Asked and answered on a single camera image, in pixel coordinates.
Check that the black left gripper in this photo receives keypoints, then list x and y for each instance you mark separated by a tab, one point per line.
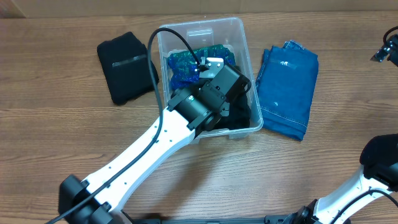
226	108

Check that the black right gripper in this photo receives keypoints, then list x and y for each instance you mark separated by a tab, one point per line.
393	55

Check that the shiny blue green garment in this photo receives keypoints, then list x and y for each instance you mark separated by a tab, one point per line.
183	64

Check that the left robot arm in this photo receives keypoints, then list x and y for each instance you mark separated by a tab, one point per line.
101	196

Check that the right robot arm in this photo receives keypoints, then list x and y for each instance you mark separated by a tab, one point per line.
376	177

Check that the clear plastic storage bin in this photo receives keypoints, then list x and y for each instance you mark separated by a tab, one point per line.
228	32

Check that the folded blue jeans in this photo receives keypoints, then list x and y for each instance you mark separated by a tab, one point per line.
285	87

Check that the folded black garment with tape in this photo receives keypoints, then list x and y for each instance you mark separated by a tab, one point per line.
124	63

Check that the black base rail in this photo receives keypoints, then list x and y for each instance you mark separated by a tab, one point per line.
211	220

